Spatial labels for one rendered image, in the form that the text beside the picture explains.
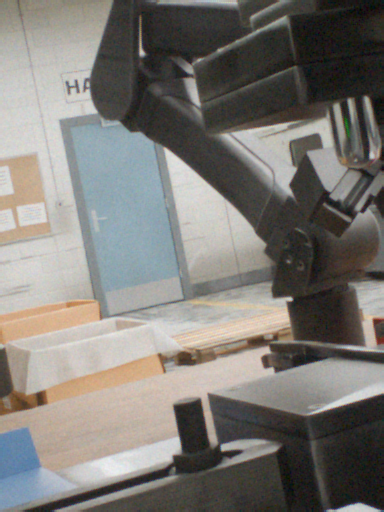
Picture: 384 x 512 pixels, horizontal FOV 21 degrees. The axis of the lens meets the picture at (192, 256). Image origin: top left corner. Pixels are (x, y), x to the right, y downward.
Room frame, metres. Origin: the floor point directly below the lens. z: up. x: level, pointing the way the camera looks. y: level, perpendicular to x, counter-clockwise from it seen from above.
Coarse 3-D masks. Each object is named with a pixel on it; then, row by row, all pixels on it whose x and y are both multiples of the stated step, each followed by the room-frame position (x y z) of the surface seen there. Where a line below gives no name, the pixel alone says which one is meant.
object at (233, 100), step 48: (240, 0) 0.53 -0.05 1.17; (288, 0) 0.47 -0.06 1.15; (336, 0) 0.45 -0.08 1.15; (240, 48) 0.46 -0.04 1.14; (288, 48) 0.42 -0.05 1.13; (336, 48) 0.43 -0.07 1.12; (240, 96) 0.47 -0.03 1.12; (288, 96) 0.43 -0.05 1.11; (336, 96) 0.43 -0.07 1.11; (336, 144) 0.44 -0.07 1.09
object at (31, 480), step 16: (16, 432) 0.70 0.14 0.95; (0, 448) 0.69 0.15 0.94; (16, 448) 0.69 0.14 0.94; (32, 448) 0.69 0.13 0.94; (0, 464) 0.68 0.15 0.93; (16, 464) 0.68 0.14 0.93; (32, 464) 0.69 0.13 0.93; (0, 480) 0.67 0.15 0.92; (16, 480) 0.66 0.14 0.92; (32, 480) 0.65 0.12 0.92; (48, 480) 0.65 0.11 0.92; (64, 480) 0.64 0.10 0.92; (0, 496) 0.63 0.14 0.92; (16, 496) 0.62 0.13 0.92; (32, 496) 0.61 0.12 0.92
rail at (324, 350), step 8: (304, 344) 0.56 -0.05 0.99; (312, 344) 0.55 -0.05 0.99; (320, 344) 0.55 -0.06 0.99; (328, 344) 0.54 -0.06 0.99; (336, 344) 0.54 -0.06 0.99; (312, 352) 0.55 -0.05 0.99; (320, 352) 0.55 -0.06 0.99; (328, 352) 0.54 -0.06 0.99; (336, 352) 0.53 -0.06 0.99; (344, 352) 0.52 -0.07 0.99; (352, 352) 0.52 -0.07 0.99; (360, 352) 0.51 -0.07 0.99; (368, 352) 0.50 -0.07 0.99; (376, 352) 0.50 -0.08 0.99; (320, 360) 0.55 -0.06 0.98; (368, 360) 0.50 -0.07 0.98; (376, 360) 0.50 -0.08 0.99
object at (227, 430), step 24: (216, 432) 0.50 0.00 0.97; (240, 432) 0.47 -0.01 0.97; (264, 432) 0.45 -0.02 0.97; (336, 432) 0.42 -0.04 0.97; (360, 432) 0.42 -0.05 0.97; (288, 456) 0.43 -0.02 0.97; (312, 456) 0.41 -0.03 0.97; (336, 456) 0.41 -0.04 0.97; (360, 456) 0.42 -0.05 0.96; (312, 480) 0.42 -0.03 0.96; (336, 480) 0.41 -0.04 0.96; (360, 480) 0.42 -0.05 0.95; (312, 504) 0.42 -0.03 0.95; (336, 504) 0.41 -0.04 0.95
